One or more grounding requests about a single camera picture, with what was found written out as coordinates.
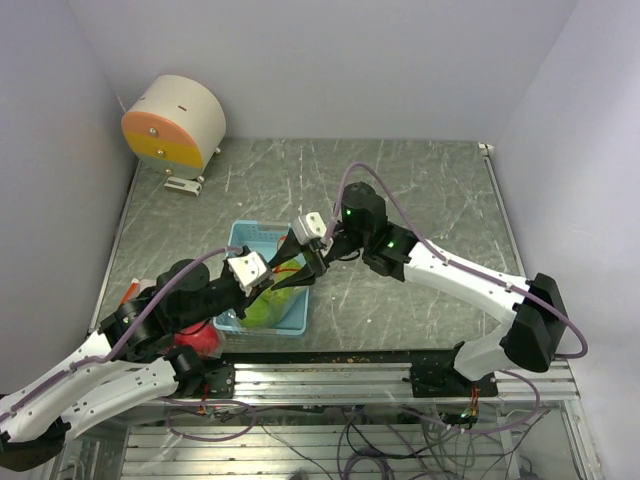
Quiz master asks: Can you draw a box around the clear orange-zip bag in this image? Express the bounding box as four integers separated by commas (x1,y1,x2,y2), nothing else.
239,252,306,331
121,278,226,358

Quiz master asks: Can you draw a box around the red tomato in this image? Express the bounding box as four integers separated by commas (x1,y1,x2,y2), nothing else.
174,321,221,357

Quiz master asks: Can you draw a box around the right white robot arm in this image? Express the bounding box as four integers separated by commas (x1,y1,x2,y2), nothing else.
326,182,566,396

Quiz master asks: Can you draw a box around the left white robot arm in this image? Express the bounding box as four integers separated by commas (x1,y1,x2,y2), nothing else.
1,228,333,452

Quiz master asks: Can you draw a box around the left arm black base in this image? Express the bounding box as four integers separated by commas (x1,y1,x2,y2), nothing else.
163,345,236,399

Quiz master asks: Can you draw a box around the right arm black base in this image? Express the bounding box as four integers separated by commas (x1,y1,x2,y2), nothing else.
402,342,498,398

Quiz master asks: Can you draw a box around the light blue plastic basket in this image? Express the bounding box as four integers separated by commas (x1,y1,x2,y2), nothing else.
213,220,310,337

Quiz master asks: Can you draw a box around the white slotted plastic block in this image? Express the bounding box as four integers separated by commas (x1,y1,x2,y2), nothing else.
164,176,202,197

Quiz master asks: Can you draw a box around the round cream drawer box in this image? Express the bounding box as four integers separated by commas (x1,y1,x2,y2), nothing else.
121,74,227,182

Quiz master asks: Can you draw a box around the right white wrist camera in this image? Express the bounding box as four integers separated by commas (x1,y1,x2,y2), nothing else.
291,212,327,245

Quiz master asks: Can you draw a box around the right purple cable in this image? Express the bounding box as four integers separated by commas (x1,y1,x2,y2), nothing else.
324,162,589,436

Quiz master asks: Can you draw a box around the purple cable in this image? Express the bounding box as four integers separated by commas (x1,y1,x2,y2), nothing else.
0,244,244,421
324,162,589,436

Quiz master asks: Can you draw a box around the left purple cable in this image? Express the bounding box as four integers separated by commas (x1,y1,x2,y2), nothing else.
0,244,244,421

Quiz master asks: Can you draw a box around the aluminium frame rail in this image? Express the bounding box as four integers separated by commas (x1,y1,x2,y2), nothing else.
186,360,580,405

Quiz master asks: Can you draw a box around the white corner bracket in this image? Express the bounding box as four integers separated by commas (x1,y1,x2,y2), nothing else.
478,142,494,156

